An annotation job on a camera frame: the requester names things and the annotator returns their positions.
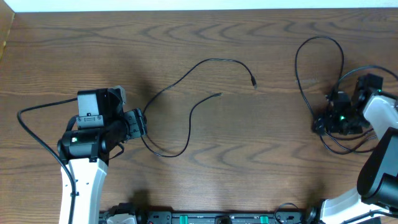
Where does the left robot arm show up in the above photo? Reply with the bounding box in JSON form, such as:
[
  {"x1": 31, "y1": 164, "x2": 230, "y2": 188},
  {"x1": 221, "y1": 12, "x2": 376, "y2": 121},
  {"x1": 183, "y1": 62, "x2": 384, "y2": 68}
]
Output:
[{"x1": 57, "y1": 86, "x2": 147, "y2": 223}]

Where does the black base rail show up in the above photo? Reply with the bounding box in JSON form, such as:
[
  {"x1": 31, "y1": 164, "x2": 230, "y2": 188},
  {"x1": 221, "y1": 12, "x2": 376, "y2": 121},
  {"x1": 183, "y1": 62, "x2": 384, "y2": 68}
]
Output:
[{"x1": 98, "y1": 203, "x2": 321, "y2": 224}]

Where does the black usb cable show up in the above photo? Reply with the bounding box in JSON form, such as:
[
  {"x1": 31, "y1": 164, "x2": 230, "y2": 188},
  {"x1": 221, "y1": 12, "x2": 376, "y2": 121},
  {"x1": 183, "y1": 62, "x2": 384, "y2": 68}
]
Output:
[{"x1": 140, "y1": 58, "x2": 258, "y2": 158}]

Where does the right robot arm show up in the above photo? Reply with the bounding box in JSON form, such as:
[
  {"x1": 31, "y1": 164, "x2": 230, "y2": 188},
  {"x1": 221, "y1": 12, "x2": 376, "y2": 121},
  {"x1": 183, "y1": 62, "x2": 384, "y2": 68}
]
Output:
[{"x1": 303, "y1": 73, "x2": 397, "y2": 223}]

